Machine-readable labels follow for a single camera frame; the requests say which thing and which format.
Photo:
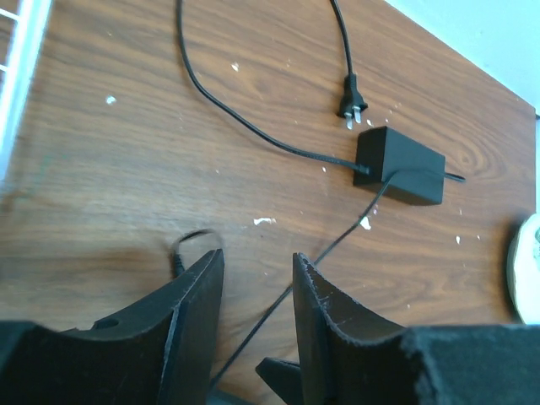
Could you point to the mint green flower plate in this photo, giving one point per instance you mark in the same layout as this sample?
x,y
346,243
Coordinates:
x,y
522,271

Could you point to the white wire dish rack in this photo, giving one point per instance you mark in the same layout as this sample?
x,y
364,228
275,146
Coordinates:
x,y
25,30

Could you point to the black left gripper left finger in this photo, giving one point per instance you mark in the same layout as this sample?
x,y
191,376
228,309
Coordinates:
x,y
158,350

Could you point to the black power adapter brick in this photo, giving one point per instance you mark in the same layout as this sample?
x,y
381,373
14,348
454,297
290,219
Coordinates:
x,y
415,172

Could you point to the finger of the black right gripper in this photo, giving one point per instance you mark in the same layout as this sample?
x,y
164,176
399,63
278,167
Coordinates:
x,y
283,377

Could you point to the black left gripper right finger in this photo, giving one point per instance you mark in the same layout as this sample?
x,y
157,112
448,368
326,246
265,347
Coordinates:
x,y
351,355

